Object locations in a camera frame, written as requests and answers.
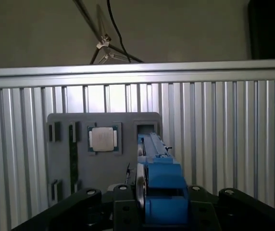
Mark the metal tripod legs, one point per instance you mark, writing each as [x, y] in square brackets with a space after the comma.
[102, 42]

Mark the hard disk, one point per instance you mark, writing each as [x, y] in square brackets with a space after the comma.
[166, 178]

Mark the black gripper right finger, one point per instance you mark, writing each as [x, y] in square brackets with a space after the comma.
[202, 214]

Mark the grey plastic parts rack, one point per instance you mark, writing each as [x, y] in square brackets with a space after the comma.
[60, 154]

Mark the green RAM stick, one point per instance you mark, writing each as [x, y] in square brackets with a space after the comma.
[73, 158]

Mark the silver CPU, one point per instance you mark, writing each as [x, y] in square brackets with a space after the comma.
[102, 138]

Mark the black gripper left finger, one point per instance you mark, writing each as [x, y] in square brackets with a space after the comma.
[125, 211]

